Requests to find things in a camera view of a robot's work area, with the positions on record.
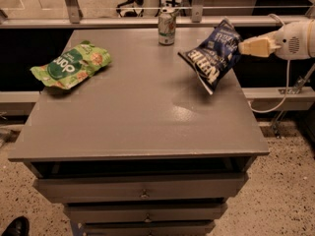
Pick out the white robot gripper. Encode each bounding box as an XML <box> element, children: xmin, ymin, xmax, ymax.
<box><xmin>239</xmin><ymin>20</ymin><xmax>315</xmax><ymax>60</ymax></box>

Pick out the blue Kettle chip bag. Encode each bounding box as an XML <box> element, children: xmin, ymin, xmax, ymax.
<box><xmin>178</xmin><ymin>18</ymin><xmax>242</xmax><ymax>95</ymax></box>

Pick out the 7up soda can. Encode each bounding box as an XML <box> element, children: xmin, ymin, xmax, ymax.
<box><xmin>157</xmin><ymin>8</ymin><xmax>176</xmax><ymax>45</ymax></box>

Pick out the green chip bag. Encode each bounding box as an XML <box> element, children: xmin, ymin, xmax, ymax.
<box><xmin>31</xmin><ymin>40</ymin><xmax>111</xmax><ymax>89</ymax></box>

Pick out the black office chair base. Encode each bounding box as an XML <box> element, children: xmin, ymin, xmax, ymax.
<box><xmin>116</xmin><ymin>0</ymin><xmax>144</xmax><ymax>18</ymax></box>

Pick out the top grey drawer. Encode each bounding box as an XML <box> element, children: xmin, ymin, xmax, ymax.
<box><xmin>33</xmin><ymin>173</ymin><xmax>248</xmax><ymax>204</ymax></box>

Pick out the grey drawer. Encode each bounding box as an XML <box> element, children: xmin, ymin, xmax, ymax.
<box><xmin>84</xmin><ymin>220</ymin><xmax>215</xmax><ymax>236</ymax></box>
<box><xmin>65</xmin><ymin>203</ymin><xmax>227</xmax><ymax>223</ymax></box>
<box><xmin>33</xmin><ymin>173</ymin><xmax>248</xmax><ymax>204</ymax></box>

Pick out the grey drawer cabinet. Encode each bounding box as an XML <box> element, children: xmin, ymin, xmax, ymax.
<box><xmin>8</xmin><ymin>27</ymin><xmax>271</xmax><ymax>236</ymax></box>

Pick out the bottom grey drawer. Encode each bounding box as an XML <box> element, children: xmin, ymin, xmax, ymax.
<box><xmin>84</xmin><ymin>220</ymin><xmax>215</xmax><ymax>236</ymax></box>

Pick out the middle grey drawer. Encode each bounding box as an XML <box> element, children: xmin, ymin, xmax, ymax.
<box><xmin>65</xmin><ymin>203</ymin><xmax>227</xmax><ymax>223</ymax></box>

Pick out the black shoe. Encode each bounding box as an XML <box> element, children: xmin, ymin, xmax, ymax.
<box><xmin>1</xmin><ymin>216</ymin><xmax>30</xmax><ymax>236</ymax></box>

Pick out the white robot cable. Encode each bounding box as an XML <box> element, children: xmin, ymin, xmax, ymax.
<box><xmin>247</xmin><ymin>13</ymin><xmax>293</xmax><ymax>114</ymax></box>

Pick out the metal railing frame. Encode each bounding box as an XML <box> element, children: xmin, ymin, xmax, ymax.
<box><xmin>0</xmin><ymin>0</ymin><xmax>314</xmax><ymax>29</ymax></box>

